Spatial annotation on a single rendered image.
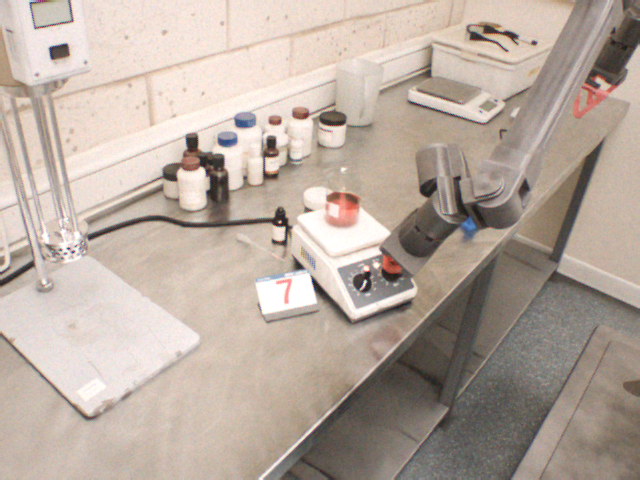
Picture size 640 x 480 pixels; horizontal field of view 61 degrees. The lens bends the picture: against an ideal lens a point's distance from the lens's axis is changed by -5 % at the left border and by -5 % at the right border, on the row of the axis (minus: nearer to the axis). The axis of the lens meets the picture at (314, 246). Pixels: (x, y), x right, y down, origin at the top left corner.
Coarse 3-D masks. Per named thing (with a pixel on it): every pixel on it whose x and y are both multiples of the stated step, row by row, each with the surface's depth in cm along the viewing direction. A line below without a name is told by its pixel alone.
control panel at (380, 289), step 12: (348, 264) 91; (360, 264) 91; (372, 264) 92; (348, 276) 90; (372, 276) 91; (348, 288) 89; (372, 288) 90; (384, 288) 91; (396, 288) 92; (408, 288) 92; (360, 300) 89; (372, 300) 89
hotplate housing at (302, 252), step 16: (304, 240) 96; (304, 256) 97; (320, 256) 92; (336, 256) 92; (352, 256) 92; (368, 256) 93; (320, 272) 93; (336, 272) 90; (336, 288) 90; (416, 288) 93; (336, 304) 92; (352, 304) 88; (384, 304) 90; (400, 304) 93; (352, 320) 89
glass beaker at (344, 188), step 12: (336, 180) 96; (348, 180) 96; (360, 180) 94; (336, 192) 91; (348, 192) 90; (360, 192) 92; (324, 204) 95; (336, 204) 92; (348, 204) 92; (360, 204) 94; (324, 216) 96; (336, 216) 93; (348, 216) 93; (336, 228) 94; (348, 228) 95
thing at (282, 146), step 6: (270, 132) 130; (276, 132) 130; (282, 132) 130; (264, 138) 127; (282, 138) 128; (264, 144) 128; (276, 144) 127; (282, 144) 127; (282, 150) 128; (282, 156) 129; (282, 162) 130
